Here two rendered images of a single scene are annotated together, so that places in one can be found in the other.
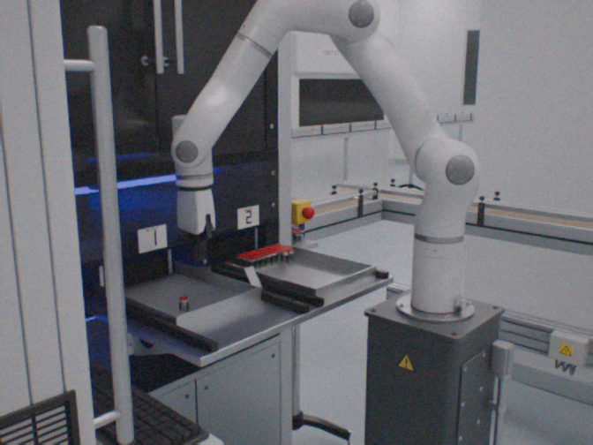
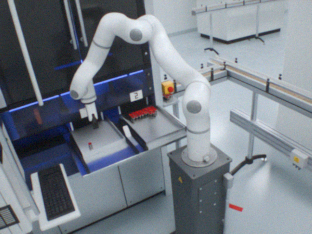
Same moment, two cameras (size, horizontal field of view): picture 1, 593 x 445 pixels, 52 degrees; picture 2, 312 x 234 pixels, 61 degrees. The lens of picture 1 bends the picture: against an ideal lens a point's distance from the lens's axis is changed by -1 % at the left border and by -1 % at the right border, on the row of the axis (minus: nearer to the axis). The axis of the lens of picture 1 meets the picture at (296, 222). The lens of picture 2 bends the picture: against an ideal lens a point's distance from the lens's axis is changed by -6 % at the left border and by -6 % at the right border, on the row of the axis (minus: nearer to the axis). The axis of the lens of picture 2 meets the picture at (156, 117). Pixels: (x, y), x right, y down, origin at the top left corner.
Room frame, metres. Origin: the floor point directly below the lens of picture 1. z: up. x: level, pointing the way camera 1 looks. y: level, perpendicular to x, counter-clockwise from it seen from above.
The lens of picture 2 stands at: (0.26, -0.61, 1.81)
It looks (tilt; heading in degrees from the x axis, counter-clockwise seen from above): 30 degrees down; 23
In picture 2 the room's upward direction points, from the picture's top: 7 degrees counter-clockwise
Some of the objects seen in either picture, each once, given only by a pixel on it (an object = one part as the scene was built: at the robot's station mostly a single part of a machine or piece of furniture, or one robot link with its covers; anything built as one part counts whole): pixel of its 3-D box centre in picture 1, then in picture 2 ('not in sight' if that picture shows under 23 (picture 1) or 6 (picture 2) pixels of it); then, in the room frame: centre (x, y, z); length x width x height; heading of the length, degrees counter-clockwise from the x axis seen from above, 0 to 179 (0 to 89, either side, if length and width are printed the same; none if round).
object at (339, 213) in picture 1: (319, 213); (189, 80); (2.27, -0.09, 0.92); 0.69 x 0.16 x 0.16; 138
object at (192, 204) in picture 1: (196, 207); (91, 108); (1.37, 0.23, 1.13); 0.10 x 0.08 x 0.11; 40
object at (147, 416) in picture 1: (113, 406); (54, 189); (1.03, 0.34, 0.82); 0.40 x 0.14 x 0.02; 47
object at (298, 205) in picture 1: (296, 210); (166, 87); (1.96, 0.00, 0.99); 0.08 x 0.07 x 0.07; 48
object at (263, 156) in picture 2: not in sight; (248, 163); (2.37, -0.60, 0.07); 0.50 x 0.08 x 0.14; 138
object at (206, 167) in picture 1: (191, 144); (84, 84); (1.37, 0.23, 1.27); 0.09 x 0.08 x 0.13; 3
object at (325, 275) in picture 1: (299, 269); (152, 124); (1.62, -0.01, 0.90); 0.34 x 0.26 x 0.04; 48
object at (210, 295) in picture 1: (176, 291); (95, 134); (1.44, 0.30, 0.90); 0.34 x 0.26 x 0.04; 48
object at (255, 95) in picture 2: not in sight; (252, 128); (2.37, -0.60, 0.46); 0.09 x 0.09 x 0.77; 48
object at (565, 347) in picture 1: (568, 348); (298, 158); (1.97, -0.96, 0.50); 0.12 x 0.05 x 0.09; 48
